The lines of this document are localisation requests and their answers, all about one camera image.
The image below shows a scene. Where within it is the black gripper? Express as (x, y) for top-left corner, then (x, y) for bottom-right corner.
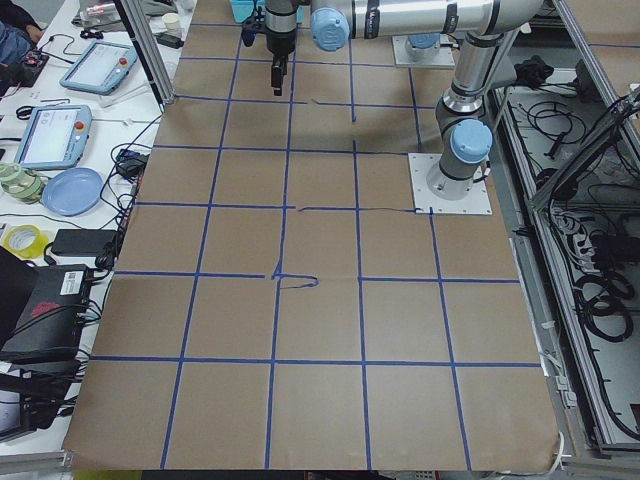
(265, 0), (298, 96)

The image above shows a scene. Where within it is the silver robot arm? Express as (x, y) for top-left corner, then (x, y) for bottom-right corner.
(306, 1), (542, 113)
(427, 29), (519, 201)

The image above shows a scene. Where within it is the light blue plastic bin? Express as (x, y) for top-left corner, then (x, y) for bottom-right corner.
(228, 0), (304, 25)

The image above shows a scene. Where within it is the paper cup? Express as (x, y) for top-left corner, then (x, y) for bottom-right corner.
(162, 12), (182, 37)

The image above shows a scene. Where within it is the upper teach pendant tablet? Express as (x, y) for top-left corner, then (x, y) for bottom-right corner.
(59, 40), (138, 95)

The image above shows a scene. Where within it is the teach pendant tablet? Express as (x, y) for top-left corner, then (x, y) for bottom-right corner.
(15, 105), (92, 171)
(59, 40), (138, 95)

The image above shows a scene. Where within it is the lower teach pendant tablet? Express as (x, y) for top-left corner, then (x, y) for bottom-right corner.
(15, 105), (92, 171)

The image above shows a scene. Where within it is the blue plate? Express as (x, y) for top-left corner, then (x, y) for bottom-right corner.
(41, 168), (103, 216)

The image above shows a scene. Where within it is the black power adapter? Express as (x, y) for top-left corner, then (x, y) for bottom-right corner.
(51, 229), (116, 257)

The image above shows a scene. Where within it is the green tape rolls stack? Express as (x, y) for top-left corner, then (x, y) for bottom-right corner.
(0, 163), (46, 204)

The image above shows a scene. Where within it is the yellow tape roll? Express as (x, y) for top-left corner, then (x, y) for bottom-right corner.
(3, 225), (49, 260)

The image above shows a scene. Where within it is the black computer box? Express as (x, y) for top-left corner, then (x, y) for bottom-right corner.
(1, 249), (90, 365)

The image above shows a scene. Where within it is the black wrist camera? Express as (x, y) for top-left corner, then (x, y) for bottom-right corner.
(241, 16), (265, 47)

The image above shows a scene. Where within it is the aluminium frame post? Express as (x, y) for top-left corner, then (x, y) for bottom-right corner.
(114, 0), (175, 106)

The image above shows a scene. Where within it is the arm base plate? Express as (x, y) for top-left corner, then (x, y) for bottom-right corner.
(392, 34), (455, 69)
(408, 153), (492, 215)

